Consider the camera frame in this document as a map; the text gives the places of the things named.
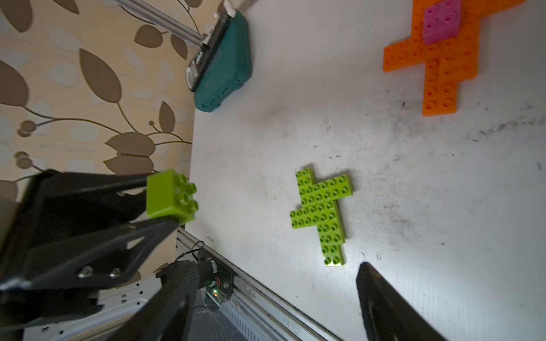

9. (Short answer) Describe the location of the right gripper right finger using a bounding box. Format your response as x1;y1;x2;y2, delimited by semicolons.
356;262;445;340

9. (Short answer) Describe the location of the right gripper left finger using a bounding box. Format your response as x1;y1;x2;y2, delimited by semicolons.
109;261;200;340

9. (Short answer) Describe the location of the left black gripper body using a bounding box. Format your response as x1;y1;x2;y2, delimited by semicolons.
0;199;107;333

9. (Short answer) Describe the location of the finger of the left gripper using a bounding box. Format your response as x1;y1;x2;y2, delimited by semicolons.
1;217;179;291
25;169;148;221

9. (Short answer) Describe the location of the small green lego brick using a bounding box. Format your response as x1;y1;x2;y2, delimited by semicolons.
146;169;199;225

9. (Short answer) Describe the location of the orange lego brick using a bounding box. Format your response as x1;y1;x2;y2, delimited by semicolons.
422;76;458;117
411;0;439;37
382;35;427;72
426;18;480;82
462;0;526;18

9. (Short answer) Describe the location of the pink lego brick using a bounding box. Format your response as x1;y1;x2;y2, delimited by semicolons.
422;0;462;45

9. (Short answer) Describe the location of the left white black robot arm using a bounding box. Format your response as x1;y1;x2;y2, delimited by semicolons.
1;169;176;333

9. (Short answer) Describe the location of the green tool case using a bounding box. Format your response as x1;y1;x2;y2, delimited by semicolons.
194;11;253;112

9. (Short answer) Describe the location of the black bit holder on case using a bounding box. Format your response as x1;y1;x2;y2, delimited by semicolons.
186;1;237;92

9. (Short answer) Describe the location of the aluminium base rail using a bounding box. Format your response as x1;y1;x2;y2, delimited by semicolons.
202;244;340;340

